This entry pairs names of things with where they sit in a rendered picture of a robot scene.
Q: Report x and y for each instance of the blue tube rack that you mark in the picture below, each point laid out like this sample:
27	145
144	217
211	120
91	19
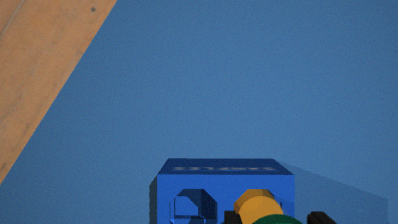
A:
199	190

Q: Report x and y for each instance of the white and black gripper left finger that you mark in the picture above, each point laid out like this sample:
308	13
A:
230	217

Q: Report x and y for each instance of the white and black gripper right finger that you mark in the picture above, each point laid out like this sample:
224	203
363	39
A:
319	217

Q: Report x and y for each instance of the blue bench mat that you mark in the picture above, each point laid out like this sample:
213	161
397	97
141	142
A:
312	84

